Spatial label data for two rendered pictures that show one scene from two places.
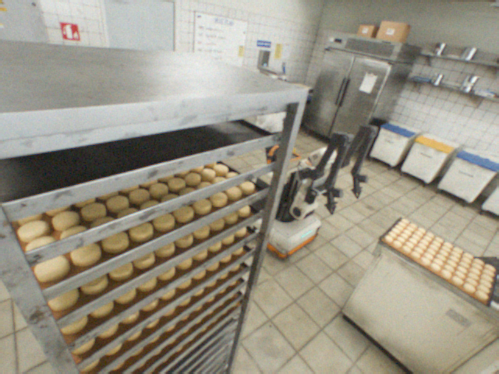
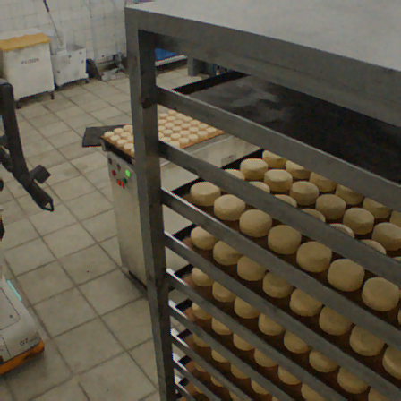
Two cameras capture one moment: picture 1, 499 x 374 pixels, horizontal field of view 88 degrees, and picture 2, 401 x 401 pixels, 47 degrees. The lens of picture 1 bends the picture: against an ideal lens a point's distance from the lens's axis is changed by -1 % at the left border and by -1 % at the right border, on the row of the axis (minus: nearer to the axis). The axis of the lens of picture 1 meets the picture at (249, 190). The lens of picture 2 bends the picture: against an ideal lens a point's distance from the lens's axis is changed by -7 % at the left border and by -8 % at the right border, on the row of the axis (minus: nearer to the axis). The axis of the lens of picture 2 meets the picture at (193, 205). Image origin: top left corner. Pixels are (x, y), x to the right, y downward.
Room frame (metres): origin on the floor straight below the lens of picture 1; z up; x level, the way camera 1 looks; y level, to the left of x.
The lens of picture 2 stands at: (0.78, 0.94, 1.94)
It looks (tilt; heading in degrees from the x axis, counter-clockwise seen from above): 34 degrees down; 279
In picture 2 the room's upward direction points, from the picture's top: 1 degrees counter-clockwise
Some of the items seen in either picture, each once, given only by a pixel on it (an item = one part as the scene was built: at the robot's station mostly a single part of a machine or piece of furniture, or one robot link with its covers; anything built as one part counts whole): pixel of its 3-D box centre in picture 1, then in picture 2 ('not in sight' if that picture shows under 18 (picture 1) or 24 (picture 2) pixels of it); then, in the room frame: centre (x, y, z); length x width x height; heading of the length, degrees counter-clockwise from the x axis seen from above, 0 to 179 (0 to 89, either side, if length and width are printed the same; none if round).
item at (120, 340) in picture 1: (185, 292); not in sight; (0.47, 0.13, 1.23); 0.64 x 0.03 x 0.03; 141
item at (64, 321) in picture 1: (185, 251); not in sight; (0.47, 0.13, 1.41); 0.64 x 0.03 x 0.03; 141
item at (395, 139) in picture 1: (392, 146); not in sight; (4.94, -2.58, 0.38); 0.64 x 0.54 x 0.77; 137
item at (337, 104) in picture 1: (352, 96); not in sight; (5.63, -1.71, 1.03); 1.40 x 0.90 x 2.05; 45
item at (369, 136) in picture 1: (363, 152); not in sight; (2.09, -0.88, 1.18); 0.11 x 0.06 x 0.43; 139
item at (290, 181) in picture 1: (282, 185); not in sight; (2.29, -0.33, 0.59); 0.55 x 0.34 x 0.83; 138
